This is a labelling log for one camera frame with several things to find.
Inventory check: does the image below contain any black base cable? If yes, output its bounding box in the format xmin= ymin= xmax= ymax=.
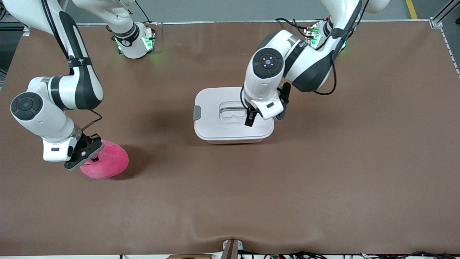
xmin=275 ymin=17 xmax=309 ymax=39
xmin=135 ymin=0 xmax=151 ymax=24

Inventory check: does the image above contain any silver table edge rail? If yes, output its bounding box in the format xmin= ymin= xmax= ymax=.
xmin=77 ymin=21 xmax=432 ymax=26

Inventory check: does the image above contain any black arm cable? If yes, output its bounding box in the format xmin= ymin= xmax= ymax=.
xmin=81 ymin=110 xmax=103 ymax=132
xmin=313 ymin=50 xmax=337 ymax=96

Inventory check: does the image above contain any black right base cable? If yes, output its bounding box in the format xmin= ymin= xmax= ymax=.
xmin=135 ymin=0 xmax=151 ymax=24

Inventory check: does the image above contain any black left base cable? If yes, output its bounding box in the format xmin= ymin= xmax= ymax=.
xmin=275 ymin=17 xmax=309 ymax=39

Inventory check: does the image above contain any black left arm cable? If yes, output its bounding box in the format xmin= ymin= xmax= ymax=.
xmin=313 ymin=50 xmax=337 ymax=96

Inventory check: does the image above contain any perforated silver side rail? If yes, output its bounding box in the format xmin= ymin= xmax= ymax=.
xmin=439 ymin=27 xmax=460 ymax=78

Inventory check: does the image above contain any pink round plush toy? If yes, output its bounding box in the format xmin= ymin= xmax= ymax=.
xmin=80 ymin=140 xmax=129 ymax=179

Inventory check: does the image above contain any pink plastic storage box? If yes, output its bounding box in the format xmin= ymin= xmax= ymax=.
xmin=206 ymin=138 xmax=267 ymax=145

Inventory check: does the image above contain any brown table mat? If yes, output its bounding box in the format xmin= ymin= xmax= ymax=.
xmin=0 ymin=20 xmax=460 ymax=256

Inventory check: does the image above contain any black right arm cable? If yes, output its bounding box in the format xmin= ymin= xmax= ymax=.
xmin=81 ymin=110 xmax=103 ymax=132

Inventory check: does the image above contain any aluminium frame post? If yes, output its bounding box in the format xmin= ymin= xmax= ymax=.
xmin=0 ymin=21 xmax=31 ymax=37
xmin=430 ymin=0 xmax=460 ymax=28

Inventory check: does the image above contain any white plastic box lid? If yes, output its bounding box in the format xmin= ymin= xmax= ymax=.
xmin=193 ymin=87 xmax=275 ymax=141

